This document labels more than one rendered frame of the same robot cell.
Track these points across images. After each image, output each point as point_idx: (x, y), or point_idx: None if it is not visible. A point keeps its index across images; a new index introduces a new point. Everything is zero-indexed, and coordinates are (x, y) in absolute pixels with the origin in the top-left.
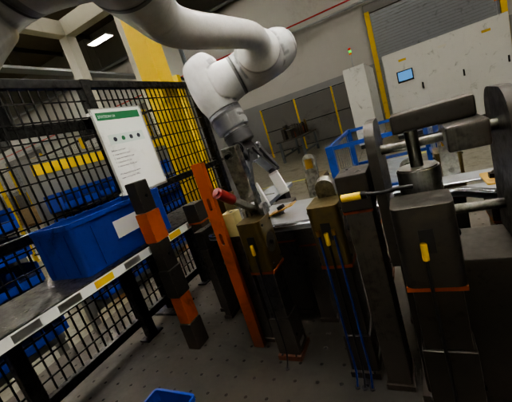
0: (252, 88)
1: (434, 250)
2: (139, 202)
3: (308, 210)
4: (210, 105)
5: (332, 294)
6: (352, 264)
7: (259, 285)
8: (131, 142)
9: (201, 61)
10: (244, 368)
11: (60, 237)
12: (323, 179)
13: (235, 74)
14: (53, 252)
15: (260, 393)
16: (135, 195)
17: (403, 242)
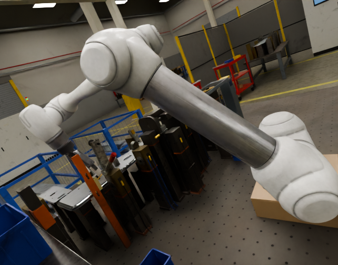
0: (63, 121)
1: (181, 139)
2: (36, 198)
3: (141, 150)
4: (53, 130)
5: None
6: (157, 164)
7: (126, 202)
8: None
9: (39, 108)
10: (137, 252)
11: (16, 235)
12: (135, 141)
13: (60, 114)
14: (3, 261)
15: (156, 243)
16: (31, 195)
17: (177, 140)
